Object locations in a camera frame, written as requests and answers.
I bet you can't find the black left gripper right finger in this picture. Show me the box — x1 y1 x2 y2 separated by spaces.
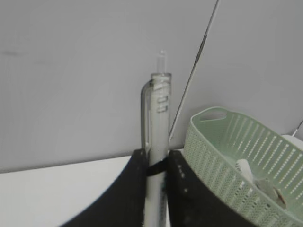
166 150 254 227

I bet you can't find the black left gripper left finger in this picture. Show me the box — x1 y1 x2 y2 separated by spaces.
62 148 148 227

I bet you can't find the grey white pen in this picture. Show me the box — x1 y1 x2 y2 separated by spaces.
141 50 171 227

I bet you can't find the light green plastic basket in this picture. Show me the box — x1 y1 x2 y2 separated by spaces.
183 107 303 227

